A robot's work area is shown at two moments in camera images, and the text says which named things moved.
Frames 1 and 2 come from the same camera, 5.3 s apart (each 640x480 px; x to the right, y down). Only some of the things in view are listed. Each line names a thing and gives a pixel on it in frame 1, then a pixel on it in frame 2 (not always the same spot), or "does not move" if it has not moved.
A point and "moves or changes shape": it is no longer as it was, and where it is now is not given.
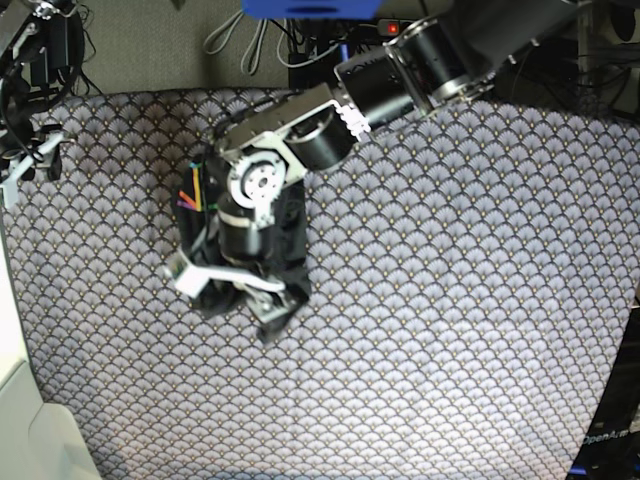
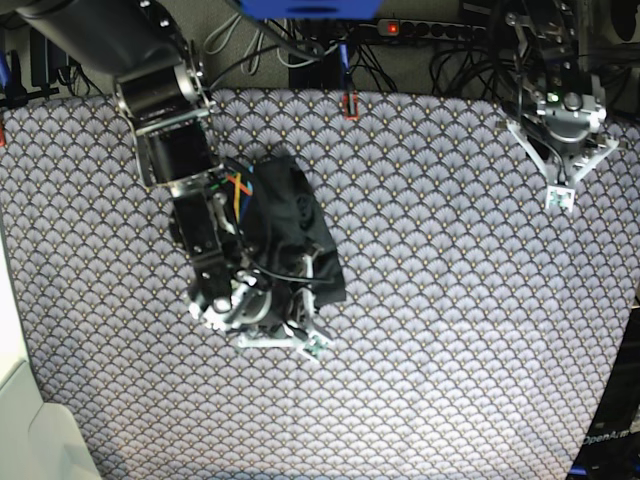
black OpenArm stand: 611,449 does not move
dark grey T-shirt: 284,253 moves or changes shape
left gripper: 190,280 to 569,118
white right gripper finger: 9,189 to 316,335
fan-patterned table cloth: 468,272 does not move
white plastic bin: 39,440 does not move
